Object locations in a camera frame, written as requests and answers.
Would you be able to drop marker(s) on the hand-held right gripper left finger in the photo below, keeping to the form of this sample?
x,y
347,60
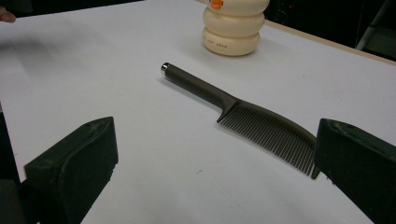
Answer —
x,y
77,168

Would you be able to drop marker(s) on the cream ribbed cup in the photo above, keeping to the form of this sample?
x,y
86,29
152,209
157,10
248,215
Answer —
x,y
232,31

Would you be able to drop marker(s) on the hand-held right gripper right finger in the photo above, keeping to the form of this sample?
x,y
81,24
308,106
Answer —
x,y
358,161

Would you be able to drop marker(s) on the grey metal stand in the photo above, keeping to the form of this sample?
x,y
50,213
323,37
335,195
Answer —
x,y
376,40

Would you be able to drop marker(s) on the white table mat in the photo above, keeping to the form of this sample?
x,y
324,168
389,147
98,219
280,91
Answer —
x,y
124,77

